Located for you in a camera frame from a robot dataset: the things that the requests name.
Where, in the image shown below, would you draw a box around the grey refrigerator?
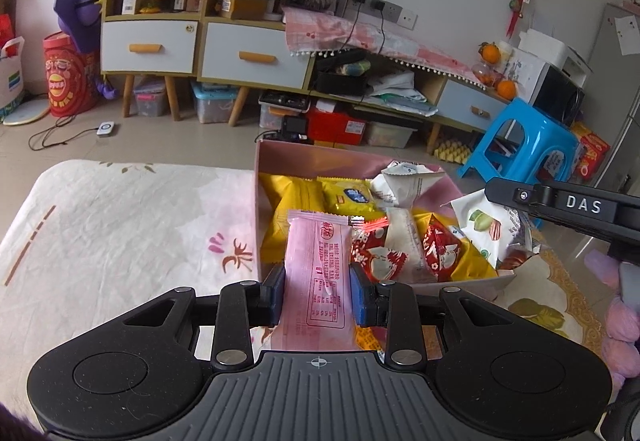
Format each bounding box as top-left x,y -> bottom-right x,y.
587,3 -> 640,186

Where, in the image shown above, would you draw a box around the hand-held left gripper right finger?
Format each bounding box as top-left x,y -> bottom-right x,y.
349,263 -> 522,368

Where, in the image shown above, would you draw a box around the white cabinet drawer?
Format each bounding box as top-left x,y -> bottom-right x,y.
101,20 -> 199,74
201,22 -> 312,89

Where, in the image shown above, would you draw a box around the low wooden cabinet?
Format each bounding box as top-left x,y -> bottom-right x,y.
307,48 -> 511,156

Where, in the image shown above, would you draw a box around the red gift bag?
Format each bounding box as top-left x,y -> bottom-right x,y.
0,13 -> 16,56

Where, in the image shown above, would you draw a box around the white green snack packet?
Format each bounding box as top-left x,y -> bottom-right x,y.
450,191 -> 542,272

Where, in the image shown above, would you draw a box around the clear plastic bin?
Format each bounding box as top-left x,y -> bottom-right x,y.
362,121 -> 418,149

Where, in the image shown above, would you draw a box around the thin black cable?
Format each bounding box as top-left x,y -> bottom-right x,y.
28,113 -> 101,152

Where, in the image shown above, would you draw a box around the red hanging ornament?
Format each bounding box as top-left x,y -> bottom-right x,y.
505,0 -> 533,36

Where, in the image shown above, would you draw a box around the pink tasselled cloth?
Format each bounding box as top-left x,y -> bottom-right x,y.
282,7 -> 493,89

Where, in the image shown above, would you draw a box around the white grey-print snack packet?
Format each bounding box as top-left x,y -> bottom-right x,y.
370,160 -> 448,209

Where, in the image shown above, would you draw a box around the white paper note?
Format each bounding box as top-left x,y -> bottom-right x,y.
614,13 -> 640,56

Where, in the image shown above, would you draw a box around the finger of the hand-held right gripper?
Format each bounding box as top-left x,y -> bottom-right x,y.
483,177 -> 556,223

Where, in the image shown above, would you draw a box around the red snack packet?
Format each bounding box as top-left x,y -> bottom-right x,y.
422,213 -> 473,282
350,228 -> 403,282

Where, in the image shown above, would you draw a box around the wooden shelf cabinet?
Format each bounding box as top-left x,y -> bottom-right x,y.
100,0 -> 316,126

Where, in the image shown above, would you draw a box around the pink snack packet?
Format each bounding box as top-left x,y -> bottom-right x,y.
270,210 -> 358,353

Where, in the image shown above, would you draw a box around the glass jar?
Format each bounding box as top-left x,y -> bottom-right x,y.
471,62 -> 503,88

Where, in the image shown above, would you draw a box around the black power cable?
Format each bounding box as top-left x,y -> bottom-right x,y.
342,3 -> 361,54
372,11 -> 387,56

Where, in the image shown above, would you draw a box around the black storage box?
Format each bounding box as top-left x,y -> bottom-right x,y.
314,70 -> 368,96

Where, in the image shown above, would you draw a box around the white foam box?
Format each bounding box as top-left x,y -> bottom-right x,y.
517,28 -> 593,76

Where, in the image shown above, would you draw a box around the clear bin pink contents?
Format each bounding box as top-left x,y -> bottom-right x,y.
131,78 -> 168,118

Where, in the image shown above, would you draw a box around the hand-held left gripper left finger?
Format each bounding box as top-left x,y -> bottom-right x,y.
122,265 -> 287,370

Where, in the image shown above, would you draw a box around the clear bin blue lid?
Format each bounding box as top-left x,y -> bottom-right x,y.
190,81 -> 240,124

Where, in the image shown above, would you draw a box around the blue plastic stool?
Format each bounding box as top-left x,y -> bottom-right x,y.
457,97 -> 586,184

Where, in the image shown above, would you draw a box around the pink fuzzy clothing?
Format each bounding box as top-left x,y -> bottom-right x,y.
584,248 -> 640,389

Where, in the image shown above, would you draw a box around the grey-blue cabinet drawer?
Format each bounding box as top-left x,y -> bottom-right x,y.
440,80 -> 508,124

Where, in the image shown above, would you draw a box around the white shopping bag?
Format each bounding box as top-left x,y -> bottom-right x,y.
0,36 -> 26,119

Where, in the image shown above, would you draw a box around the yellow egg tray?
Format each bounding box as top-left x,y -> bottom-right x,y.
434,137 -> 473,166

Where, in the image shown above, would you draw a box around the red printed barrel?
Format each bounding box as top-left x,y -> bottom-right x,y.
42,32 -> 101,118

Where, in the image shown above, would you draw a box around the black microwave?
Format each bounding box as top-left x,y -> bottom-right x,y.
530,63 -> 586,126

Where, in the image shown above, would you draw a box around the yellow blue-label snack packet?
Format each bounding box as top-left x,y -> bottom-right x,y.
317,176 -> 386,216

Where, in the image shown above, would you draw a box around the red box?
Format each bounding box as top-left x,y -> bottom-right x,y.
306,107 -> 371,146

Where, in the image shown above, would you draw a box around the pink cardboard box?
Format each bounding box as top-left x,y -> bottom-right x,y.
254,139 -> 517,302

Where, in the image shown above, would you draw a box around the pile of white papers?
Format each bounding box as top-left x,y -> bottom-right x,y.
365,70 -> 438,116

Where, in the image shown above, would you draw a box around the small clear bin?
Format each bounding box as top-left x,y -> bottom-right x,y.
259,105 -> 288,130

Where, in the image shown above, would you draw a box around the red snack carton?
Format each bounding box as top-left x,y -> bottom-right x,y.
570,121 -> 611,182

